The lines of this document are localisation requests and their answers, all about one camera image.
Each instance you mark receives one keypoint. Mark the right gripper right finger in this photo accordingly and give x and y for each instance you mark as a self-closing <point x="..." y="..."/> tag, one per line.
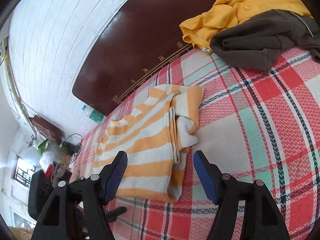
<point x="262" y="218"/>

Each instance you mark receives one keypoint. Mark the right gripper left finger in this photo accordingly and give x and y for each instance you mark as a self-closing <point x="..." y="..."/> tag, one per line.
<point x="75" y="211"/>

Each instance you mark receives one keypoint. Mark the orange white striped garment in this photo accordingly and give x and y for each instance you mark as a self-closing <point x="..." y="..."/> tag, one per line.
<point x="156" y="136"/>

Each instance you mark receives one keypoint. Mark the plastic water bottle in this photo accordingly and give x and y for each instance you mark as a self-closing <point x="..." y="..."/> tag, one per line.
<point x="93" y="114"/>

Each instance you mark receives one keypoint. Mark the red plaid bed sheet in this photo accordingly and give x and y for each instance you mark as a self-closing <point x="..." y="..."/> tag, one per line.
<point x="253" y="125"/>

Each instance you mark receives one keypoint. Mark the dark brown headboard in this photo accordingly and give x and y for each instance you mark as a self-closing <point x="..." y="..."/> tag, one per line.
<point x="143" y="37"/>

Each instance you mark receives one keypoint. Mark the dark brown fleece garment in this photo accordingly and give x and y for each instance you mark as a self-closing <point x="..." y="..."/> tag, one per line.
<point x="258" y="42"/>

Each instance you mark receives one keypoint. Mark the yellow garment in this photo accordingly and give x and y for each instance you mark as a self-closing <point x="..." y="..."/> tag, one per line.
<point x="225" y="14"/>

